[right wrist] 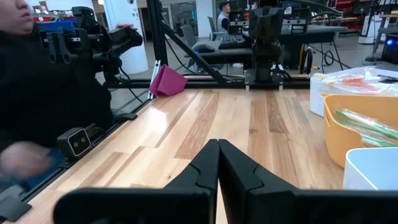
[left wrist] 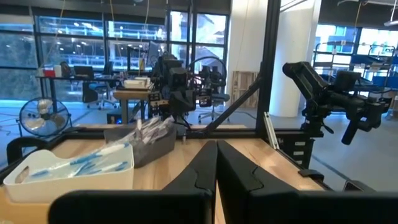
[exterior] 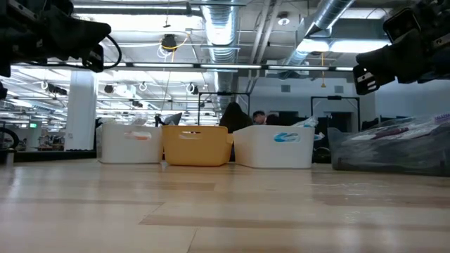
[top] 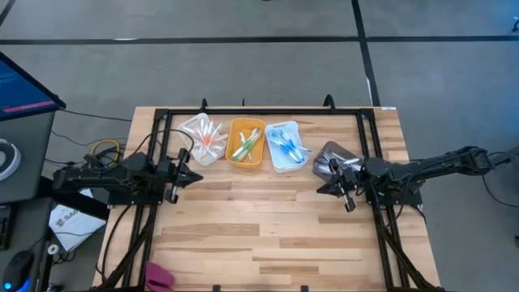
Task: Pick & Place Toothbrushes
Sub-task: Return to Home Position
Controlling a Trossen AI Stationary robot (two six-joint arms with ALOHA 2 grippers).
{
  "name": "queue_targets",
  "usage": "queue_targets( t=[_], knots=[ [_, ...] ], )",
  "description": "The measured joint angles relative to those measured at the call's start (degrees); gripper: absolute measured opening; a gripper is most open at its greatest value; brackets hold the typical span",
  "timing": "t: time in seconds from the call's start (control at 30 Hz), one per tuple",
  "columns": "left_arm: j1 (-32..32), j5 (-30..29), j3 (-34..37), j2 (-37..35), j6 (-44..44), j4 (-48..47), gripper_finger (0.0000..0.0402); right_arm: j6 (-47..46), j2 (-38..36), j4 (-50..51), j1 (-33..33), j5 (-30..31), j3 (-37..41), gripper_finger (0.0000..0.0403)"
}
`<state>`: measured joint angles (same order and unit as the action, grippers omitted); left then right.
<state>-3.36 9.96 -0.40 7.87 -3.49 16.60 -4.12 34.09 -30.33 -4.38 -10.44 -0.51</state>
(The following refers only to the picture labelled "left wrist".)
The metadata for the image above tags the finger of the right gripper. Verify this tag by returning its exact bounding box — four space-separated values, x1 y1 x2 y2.
341 119 362 146

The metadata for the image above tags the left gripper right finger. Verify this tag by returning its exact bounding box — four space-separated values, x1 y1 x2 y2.
216 139 300 224

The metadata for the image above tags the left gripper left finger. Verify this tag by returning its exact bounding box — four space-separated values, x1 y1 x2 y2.
162 139 218 193

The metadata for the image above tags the grey translucent plastic bin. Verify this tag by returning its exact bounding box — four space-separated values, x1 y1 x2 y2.
103 116 177 169

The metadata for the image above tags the blue toothbrush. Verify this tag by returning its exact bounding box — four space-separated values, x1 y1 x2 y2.
62 154 106 170
71 160 130 177
30 167 63 179
30 142 130 180

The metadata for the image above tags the white plastic bin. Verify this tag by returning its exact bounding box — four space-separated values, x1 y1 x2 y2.
2 142 135 205

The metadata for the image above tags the blue wheeled cart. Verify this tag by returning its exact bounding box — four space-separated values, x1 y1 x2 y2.
312 40 398 94

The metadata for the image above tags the silver metal strip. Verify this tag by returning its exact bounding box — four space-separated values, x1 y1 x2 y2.
263 111 280 151

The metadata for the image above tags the grey office chair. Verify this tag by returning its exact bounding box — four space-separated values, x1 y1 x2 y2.
198 92 231 124

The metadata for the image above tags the wooden pallet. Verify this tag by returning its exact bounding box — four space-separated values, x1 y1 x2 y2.
231 70 261 109

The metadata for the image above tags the black background robot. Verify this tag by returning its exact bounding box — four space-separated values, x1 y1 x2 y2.
149 51 231 128

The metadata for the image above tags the wooden side table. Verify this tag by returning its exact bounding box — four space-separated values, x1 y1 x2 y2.
113 89 153 125

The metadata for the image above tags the white boxes stack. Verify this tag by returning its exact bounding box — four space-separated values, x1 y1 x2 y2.
123 77 152 90

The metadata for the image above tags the blue office chair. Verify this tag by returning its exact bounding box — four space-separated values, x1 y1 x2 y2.
82 81 118 110

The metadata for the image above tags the black office desk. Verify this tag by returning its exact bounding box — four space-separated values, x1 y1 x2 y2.
35 74 122 113

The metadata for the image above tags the black floor fan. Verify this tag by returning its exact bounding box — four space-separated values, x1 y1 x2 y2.
19 96 72 138

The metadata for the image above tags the red box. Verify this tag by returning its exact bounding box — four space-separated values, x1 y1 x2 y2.
42 64 56 78

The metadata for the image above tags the black table-level camera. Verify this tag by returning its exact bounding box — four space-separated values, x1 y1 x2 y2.
341 180 377 193

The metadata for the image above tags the black edge bracket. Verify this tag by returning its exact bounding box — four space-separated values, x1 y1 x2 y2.
298 169 325 182

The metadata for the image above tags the white wall pillar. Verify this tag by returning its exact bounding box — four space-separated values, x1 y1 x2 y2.
228 0 269 97

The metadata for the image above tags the black frame clamp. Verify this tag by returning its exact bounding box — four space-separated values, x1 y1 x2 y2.
6 136 49 166

